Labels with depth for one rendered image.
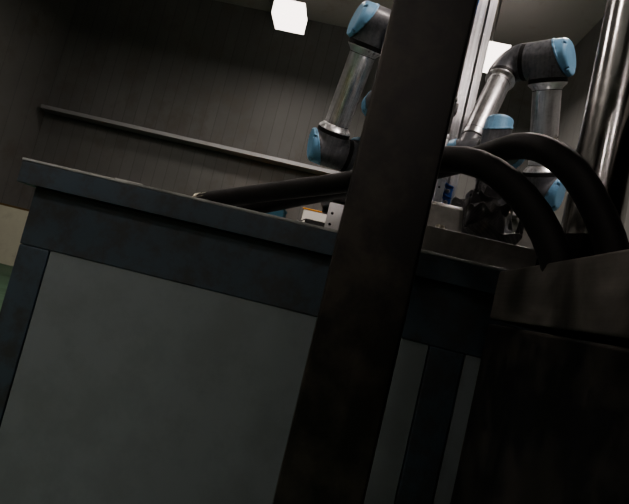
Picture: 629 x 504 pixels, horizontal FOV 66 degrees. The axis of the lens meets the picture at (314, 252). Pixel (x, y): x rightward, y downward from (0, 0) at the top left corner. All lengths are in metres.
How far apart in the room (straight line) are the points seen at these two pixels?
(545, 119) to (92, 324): 1.44
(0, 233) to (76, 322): 7.89
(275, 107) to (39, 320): 8.10
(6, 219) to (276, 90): 4.71
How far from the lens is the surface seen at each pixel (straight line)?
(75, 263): 0.83
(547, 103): 1.76
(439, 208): 0.98
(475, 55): 2.15
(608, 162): 0.61
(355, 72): 1.69
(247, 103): 8.89
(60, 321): 0.84
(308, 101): 8.78
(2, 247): 8.65
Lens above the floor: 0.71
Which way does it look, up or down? 4 degrees up
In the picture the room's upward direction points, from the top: 14 degrees clockwise
